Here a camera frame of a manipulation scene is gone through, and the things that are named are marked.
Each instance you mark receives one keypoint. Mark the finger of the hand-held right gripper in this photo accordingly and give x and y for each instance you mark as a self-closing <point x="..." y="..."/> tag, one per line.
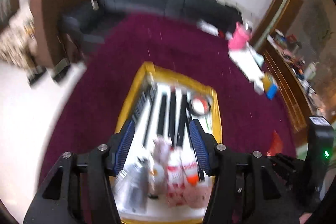
<point x="282" y="162"/>

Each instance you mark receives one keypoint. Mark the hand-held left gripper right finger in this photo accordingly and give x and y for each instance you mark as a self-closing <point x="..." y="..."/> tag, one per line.
<point x="199" y="145"/>

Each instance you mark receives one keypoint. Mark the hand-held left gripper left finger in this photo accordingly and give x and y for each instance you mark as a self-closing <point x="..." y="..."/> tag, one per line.
<point x="126" y="145"/>

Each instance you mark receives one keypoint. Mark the white bottle with green label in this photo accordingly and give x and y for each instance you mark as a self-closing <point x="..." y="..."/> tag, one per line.
<point x="208" y="124"/>

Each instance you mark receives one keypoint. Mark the black pen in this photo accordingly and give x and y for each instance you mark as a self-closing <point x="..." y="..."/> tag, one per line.
<point x="149" y="127"/>

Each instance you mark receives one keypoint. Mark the yellow-rimmed white tray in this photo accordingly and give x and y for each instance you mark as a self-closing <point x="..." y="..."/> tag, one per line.
<point x="215" y="119"/>

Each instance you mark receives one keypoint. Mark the small white bottle orange cap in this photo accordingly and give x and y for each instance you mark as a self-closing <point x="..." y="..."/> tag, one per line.
<point x="191" y="176"/>

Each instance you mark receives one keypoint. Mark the white tube with red hearts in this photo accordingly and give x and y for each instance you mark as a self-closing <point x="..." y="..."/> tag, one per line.
<point x="178" y="182"/>

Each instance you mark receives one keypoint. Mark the red gold-printed packet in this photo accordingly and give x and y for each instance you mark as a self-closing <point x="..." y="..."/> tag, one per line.
<point x="275" y="142"/>

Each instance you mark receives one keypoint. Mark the pink white cream tube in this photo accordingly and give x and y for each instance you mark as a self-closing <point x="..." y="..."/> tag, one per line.
<point x="161" y="148"/>

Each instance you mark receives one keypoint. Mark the round red container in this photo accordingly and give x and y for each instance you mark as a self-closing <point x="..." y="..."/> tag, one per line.
<point x="200" y="106"/>

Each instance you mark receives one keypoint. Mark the blue box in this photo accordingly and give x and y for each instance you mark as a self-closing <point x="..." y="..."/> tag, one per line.
<point x="271" y="91"/>

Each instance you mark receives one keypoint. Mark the wooden brick-pattern counter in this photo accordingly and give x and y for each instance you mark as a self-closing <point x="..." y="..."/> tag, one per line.
<point x="286" y="77"/>

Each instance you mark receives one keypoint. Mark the maroon blanket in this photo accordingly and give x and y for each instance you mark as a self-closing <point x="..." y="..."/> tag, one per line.
<point x="105" y="77"/>

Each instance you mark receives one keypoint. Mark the pile of assorted clutter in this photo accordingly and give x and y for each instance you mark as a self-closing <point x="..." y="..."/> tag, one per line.
<point x="296" y="61"/>

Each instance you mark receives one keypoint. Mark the white flat box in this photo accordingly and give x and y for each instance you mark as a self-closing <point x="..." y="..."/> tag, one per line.
<point x="248" y="64"/>

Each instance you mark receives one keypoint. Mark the white flat packet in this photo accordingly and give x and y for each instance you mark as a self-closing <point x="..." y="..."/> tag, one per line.
<point x="207" y="26"/>

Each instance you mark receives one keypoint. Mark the dark grey sofa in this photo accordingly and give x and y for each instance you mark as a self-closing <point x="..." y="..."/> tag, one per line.
<point x="157" y="3"/>

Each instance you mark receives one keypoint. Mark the brown wooden chair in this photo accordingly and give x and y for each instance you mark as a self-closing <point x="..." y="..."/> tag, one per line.
<point x="50" y="19"/>

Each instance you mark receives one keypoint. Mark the wooden glass-door cabinet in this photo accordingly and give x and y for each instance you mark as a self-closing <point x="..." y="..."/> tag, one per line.
<point x="15" y="37"/>

